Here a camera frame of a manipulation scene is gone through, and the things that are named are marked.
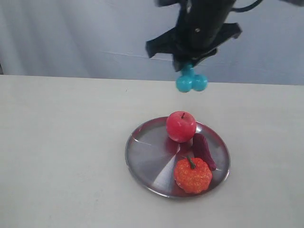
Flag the round silver metal plate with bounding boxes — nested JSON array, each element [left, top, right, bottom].
[[125, 117, 230, 199]]

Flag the red apple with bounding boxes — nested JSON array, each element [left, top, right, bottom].
[[166, 111, 197, 143]]

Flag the dark red eggplant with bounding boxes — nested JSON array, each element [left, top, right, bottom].
[[192, 133, 217, 171]]

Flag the orange toy pumpkin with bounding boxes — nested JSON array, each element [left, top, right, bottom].
[[173, 156, 213, 194]]

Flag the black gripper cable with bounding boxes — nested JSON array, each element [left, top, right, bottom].
[[231, 0, 264, 12]]

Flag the teal ball cluster toy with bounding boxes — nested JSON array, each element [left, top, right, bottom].
[[176, 63, 208, 93]]

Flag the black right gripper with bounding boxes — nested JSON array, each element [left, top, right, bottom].
[[145, 0, 235, 72]]

